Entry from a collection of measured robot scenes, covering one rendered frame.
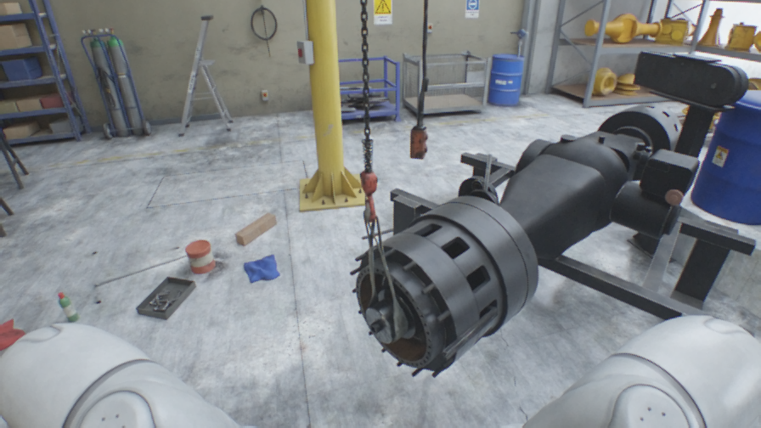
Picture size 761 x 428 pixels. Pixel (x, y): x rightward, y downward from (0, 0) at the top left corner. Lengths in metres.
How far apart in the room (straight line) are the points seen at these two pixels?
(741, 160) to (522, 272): 2.33
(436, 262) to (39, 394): 1.06
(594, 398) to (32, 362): 0.59
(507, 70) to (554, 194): 5.57
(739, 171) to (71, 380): 3.59
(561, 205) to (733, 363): 1.47
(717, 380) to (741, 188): 3.11
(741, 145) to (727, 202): 0.43
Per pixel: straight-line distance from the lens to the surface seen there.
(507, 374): 2.44
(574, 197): 2.02
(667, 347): 0.54
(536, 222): 1.87
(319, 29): 3.50
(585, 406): 0.45
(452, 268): 1.32
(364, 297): 1.58
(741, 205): 3.66
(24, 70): 7.49
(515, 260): 1.50
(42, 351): 0.58
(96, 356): 0.54
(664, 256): 2.57
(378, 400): 2.26
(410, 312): 1.38
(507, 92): 7.49
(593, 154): 2.36
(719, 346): 0.58
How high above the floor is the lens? 1.89
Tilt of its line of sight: 28 degrees down
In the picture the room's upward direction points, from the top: 1 degrees counter-clockwise
